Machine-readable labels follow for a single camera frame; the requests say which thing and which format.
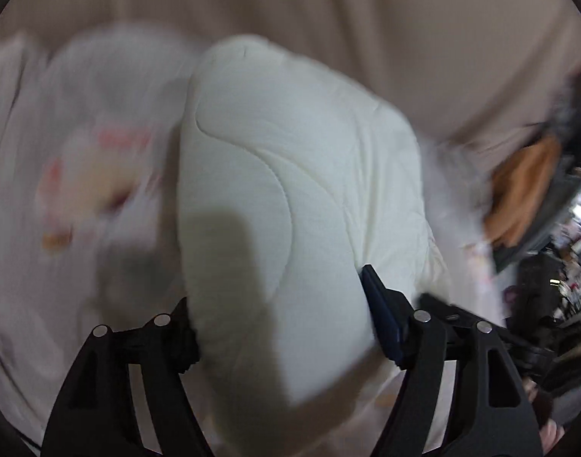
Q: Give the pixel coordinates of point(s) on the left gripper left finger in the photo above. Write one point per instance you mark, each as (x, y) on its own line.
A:
(94, 414)

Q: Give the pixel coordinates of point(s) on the cream quilted jacket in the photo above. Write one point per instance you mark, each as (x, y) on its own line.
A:
(292, 178)

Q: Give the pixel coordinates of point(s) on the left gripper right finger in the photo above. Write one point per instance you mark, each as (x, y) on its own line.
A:
(461, 394)

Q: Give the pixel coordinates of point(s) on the orange brown cloth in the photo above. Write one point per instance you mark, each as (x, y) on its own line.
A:
(518, 188)

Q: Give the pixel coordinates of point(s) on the beige curtain fabric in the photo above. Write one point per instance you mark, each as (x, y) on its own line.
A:
(479, 72)

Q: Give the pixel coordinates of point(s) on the grey printed fleece blanket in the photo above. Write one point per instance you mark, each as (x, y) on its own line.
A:
(89, 175)

